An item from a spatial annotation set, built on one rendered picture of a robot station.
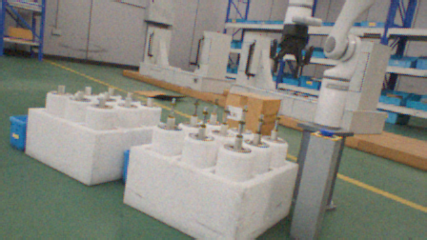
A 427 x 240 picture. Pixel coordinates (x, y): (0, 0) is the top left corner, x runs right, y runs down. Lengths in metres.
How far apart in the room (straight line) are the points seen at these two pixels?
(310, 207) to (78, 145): 0.76
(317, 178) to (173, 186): 0.40
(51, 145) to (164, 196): 0.53
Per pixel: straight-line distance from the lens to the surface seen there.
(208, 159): 0.99
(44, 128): 1.43
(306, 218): 1.09
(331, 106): 1.30
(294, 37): 1.13
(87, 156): 1.24
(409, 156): 2.71
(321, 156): 1.04
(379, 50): 3.13
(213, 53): 4.34
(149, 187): 1.06
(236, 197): 0.89
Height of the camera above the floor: 0.47
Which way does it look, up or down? 10 degrees down
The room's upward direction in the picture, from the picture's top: 9 degrees clockwise
